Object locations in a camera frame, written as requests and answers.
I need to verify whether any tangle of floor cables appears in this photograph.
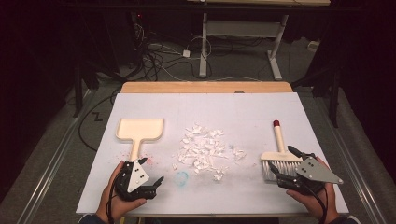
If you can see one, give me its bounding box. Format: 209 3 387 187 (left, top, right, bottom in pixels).
132 21 216 82

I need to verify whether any person's left hand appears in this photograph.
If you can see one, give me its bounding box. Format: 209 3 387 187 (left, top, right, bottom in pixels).
95 160 148 224

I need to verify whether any black metal stand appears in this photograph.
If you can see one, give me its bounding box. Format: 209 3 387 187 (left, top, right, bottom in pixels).
72 60 101 119
291 66 342 129

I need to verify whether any white board table cover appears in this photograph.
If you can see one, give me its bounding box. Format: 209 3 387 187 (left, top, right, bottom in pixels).
76 91 350 216

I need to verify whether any person's right hand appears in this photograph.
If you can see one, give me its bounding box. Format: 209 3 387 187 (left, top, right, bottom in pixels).
286 156 341 224

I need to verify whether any small white box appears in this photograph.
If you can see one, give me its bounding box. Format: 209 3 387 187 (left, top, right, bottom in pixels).
306 39 321 53

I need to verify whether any cream plastic dustpan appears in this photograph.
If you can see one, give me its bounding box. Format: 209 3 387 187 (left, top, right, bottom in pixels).
115 118 165 162

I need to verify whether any black floor cable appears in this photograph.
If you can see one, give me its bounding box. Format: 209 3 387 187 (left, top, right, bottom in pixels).
77 89 123 153

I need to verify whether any white metal desk frame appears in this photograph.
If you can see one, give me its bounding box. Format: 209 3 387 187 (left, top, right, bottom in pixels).
198 12 290 81

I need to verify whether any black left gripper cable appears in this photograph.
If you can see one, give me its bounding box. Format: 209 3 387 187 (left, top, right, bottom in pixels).
106 169 126 224

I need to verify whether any pile of white paper scraps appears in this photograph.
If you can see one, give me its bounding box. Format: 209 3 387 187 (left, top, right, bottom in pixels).
172 123 248 183

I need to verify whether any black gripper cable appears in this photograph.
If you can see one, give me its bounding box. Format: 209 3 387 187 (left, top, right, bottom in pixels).
299 181 330 224
106 169 126 224

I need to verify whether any wooden table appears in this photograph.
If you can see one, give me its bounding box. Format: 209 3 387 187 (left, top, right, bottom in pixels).
120 81 294 94

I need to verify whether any metal floor rail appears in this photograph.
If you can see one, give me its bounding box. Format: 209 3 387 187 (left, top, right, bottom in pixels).
14 89 96 224
312 92 389 224

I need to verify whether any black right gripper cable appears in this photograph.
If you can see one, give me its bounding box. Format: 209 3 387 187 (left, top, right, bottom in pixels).
299 181 330 224

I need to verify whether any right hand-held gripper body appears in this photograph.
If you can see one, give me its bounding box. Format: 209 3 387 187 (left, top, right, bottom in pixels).
276 151 345 196

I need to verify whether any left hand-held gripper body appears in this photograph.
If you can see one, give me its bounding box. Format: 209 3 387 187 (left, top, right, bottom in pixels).
113 159 157 202

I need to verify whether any cream brush with red tip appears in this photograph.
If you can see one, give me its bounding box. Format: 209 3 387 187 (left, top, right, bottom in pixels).
260 119 304 183

